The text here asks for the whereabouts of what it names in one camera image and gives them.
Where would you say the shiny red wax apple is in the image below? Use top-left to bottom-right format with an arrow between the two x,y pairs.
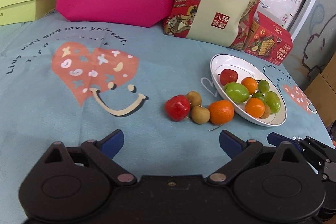
165,94 -> 190,122

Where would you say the orange mandarin on plate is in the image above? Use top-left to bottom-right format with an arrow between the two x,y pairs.
241,77 -> 258,95

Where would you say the brown cardboard box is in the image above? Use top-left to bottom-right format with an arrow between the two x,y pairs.
305,53 -> 336,127

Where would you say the green jujube right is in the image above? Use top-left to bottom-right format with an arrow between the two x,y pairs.
264,91 -> 281,114

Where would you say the brown longan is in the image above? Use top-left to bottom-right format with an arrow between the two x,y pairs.
260,105 -> 271,119
190,105 -> 211,124
186,91 -> 202,108

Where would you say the brown longan middle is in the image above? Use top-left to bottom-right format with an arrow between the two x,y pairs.
190,105 -> 211,124

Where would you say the light blue printed tablecloth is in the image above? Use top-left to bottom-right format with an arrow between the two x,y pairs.
1,12 -> 331,223

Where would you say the dark red wrinkled fruit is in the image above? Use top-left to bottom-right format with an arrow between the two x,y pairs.
219,69 -> 238,86

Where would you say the round green tomato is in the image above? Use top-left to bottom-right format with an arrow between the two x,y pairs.
251,92 -> 264,101

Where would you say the brown longan bottom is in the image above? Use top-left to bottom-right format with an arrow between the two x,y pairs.
260,105 -> 271,119

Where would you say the small green tomato with stem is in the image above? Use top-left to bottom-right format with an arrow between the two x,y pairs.
257,80 -> 270,94

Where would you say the brown longan top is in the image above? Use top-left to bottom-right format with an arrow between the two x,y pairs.
186,91 -> 202,108

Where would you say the orange mandarin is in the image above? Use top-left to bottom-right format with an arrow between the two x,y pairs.
241,77 -> 258,95
208,100 -> 235,125
244,98 -> 265,118

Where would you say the light green cardboard box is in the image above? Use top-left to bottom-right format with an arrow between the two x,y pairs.
0,0 -> 56,26

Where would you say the white oval plate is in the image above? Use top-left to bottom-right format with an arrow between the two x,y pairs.
210,53 -> 287,127

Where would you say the red cracker box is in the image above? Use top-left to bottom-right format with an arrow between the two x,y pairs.
243,12 -> 293,65

